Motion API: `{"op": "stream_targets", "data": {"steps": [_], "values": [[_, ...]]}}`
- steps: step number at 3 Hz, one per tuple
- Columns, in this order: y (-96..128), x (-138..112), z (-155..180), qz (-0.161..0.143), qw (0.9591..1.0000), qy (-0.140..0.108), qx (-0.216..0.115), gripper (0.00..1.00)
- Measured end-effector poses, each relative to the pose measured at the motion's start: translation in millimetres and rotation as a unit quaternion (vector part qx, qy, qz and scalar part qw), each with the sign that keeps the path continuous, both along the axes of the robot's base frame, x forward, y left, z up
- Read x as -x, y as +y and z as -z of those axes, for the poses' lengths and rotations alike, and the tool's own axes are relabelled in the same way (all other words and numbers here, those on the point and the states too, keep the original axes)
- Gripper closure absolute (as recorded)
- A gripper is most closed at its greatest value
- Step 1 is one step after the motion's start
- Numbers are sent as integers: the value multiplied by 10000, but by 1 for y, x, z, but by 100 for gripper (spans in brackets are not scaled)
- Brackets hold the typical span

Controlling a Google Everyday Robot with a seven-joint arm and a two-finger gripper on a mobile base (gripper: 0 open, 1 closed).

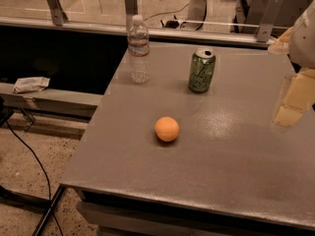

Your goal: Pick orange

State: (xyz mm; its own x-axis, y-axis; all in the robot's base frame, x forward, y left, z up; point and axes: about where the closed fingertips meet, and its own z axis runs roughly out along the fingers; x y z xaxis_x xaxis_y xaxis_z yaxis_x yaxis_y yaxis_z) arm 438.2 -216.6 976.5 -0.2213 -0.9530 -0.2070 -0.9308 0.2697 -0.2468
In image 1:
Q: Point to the clear plastic water bottle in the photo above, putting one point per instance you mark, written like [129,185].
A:
[139,50]

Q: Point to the grey metal side bench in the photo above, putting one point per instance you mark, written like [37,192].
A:
[64,102]

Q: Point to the green soda can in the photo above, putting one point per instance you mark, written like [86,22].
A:
[202,69]

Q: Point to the orange fruit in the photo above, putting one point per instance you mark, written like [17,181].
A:
[167,129]

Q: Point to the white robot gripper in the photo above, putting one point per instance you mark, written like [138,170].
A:
[303,41]

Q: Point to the white wipes packet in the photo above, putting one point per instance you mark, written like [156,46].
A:
[23,85]

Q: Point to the metal rail with posts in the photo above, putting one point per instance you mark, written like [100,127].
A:
[210,20]

